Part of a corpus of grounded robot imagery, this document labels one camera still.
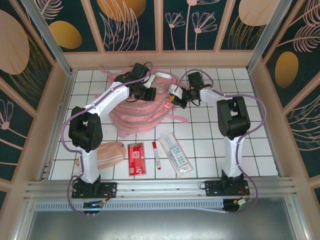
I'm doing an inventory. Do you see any pink student backpack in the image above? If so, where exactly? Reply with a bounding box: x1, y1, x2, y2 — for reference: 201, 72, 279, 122
97, 66, 190, 138

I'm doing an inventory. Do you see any clear ruler packet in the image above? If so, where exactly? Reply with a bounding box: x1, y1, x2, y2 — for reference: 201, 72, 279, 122
157, 132, 195, 178

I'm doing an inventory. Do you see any red and white marker pen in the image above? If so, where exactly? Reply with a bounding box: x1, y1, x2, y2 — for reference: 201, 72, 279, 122
152, 141, 162, 170

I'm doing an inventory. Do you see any red packet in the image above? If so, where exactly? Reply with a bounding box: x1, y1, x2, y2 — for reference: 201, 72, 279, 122
127, 142, 148, 177

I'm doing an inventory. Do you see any peach fabric pencil case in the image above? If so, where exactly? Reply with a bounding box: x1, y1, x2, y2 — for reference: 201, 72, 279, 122
74, 141, 126, 170

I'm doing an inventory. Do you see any small green circuit board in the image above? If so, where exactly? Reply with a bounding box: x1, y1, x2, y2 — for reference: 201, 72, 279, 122
234, 197, 252, 206
82, 199, 111, 210

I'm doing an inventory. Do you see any grey metal sheet panel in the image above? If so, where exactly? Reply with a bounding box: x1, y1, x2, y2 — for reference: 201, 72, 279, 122
13, 197, 310, 240

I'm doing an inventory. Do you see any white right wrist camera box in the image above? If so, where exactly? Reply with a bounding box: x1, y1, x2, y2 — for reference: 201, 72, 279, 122
168, 83, 185, 98

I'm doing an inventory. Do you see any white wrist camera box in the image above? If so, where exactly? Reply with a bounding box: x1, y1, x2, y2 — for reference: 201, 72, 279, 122
146, 74, 158, 89
168, 83, 185, 98

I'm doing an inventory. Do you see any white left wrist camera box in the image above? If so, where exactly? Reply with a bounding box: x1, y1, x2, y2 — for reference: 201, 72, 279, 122
146, 74, 158, 89

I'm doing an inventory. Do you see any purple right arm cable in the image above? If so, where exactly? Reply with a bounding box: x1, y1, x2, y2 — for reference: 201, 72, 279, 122
179, 69, 268, 216

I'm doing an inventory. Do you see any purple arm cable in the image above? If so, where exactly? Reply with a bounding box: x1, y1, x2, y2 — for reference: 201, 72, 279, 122
179, 69, 268, 216
61, 61, 154, 216

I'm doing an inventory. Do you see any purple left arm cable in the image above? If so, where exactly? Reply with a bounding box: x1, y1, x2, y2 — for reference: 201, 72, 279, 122
61, 61, 154, 216

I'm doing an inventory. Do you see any aluminium side rail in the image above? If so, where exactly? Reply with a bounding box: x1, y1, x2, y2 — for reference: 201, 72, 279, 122
37, 70, 77, 181

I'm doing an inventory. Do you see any aluminium mounting rail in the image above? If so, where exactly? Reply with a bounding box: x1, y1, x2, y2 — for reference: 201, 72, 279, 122
23, 176, 299, 201

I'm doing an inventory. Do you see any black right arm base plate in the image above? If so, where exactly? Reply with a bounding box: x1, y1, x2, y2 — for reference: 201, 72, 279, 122
204, 179, 251, 198

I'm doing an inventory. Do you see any aluminium frame post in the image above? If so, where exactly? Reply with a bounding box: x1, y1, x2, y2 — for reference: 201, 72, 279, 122
20, 0, 74, 74
246, 0, 293, 72

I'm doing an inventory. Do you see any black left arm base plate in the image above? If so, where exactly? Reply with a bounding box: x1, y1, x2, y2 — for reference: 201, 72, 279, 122
71, 181, 118, 200

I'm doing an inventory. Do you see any grey slotted cable duct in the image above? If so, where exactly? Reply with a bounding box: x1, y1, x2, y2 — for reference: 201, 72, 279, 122
34, 201, 227, 211

